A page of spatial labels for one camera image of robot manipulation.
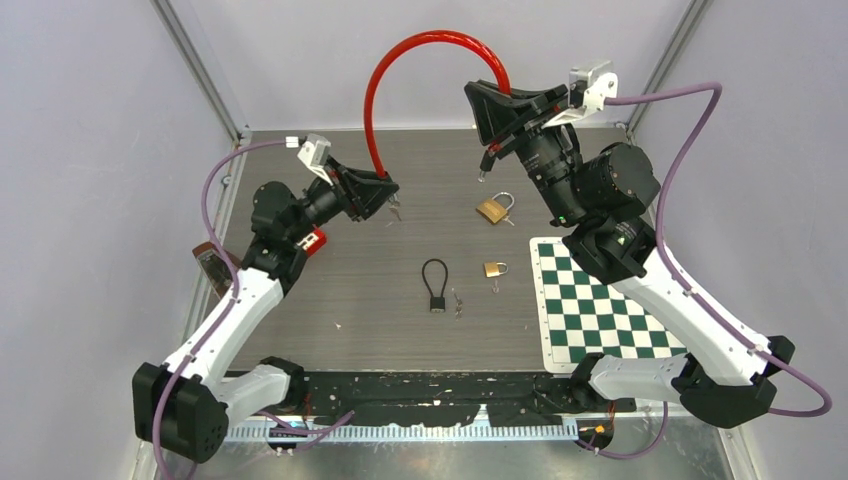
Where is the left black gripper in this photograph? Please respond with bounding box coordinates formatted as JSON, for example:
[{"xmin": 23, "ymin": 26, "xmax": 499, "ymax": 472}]
[{"xmin": 288, "ymin": 156, "xmax": 398, "ymax": 244}]

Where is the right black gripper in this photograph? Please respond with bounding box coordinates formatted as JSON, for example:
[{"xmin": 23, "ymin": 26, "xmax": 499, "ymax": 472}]
[{"xmin": 462, "ymin": 80, "xmax": 588, "ymax": 227}]

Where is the red cable lock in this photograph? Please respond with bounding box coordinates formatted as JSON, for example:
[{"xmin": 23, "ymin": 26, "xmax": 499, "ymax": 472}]
[{"xmin": 362, "ymin": 29, "xmax": 513, "ymax": 178}]

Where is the large brass padlock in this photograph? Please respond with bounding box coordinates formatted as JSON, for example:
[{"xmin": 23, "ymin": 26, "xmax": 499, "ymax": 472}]
[{"xmin": 475, "ymin": 191, "xmax": 515, "ymax": 225}]

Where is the black cable padlock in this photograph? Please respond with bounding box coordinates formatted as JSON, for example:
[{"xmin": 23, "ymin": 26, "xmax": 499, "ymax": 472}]
[{"xmin": 421, "ymin": 258, "xmax": 449, "ymax": 315}]

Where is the small brass padlock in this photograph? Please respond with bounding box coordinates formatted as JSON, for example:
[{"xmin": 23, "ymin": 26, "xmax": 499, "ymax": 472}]
[{"xmin": 482, "ymin": 262, "xmax": 509, "ymax": 278}]

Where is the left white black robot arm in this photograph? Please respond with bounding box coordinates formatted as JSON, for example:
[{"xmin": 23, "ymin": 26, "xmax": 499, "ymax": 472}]
[{"xmin": 132, "ymin": 160, "xmax": 399, "ymax": 463}]

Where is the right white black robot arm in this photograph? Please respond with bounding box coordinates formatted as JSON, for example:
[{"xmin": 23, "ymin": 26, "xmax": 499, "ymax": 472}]
[{"xmin": 464, "ymin": 81, "xmax": 795, "ymax": 428}]

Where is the red combination lock box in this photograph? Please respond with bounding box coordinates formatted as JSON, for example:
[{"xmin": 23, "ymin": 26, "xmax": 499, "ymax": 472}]
[{"xmin": 298, "ymin": 228, "xmax": 327, "ymax": 257}]

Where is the small key bunch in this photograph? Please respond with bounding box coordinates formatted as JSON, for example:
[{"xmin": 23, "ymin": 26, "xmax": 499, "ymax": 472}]
[{"xmin": 453, "ymin": 292, "xmax": 463, "ymax": 321}]

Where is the brown wooden metronome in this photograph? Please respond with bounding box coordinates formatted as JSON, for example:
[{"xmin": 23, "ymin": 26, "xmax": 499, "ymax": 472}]
[{"xmin": 192, "ymin": 241, "xmax": 232, "ymax": 299}]

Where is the green white checkered mat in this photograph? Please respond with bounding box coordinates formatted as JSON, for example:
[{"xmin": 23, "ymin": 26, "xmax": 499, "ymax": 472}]
[{"xmin": 529, "ymin": 237, "xmax": 687, "ymax": 374}]

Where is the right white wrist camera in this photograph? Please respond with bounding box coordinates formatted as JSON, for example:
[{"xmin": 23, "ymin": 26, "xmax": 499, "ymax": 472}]
[{"xmin": 542, "ymin": 60, "xmax": 619, "ymax": 129}]

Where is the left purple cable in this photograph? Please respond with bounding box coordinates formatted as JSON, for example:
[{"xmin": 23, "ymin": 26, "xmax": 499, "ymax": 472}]
[{"xmin": 152, "ymin": 135, "xmax": 356, "ymax": 480}]

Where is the purple cable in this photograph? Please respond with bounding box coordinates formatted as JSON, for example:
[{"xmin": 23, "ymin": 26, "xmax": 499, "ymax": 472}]
[
  {"xmin": 152, "ymin": 135, "xmax": 356, "ymax": 480},
  {"xmin": 576, "ymin": 82, "xmax": 833, "ymax": 461}
]

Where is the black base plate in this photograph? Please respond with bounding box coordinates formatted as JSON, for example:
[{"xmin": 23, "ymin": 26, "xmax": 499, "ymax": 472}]
[{"xmin": 260, "ymin": 371, "xmax": 636, "ymax": 427}]

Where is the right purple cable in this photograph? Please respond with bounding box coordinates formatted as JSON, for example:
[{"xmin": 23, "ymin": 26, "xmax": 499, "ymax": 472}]
[{"xmin": 576, "ymin": 82, "xmax": 833, "ymax": 461}]

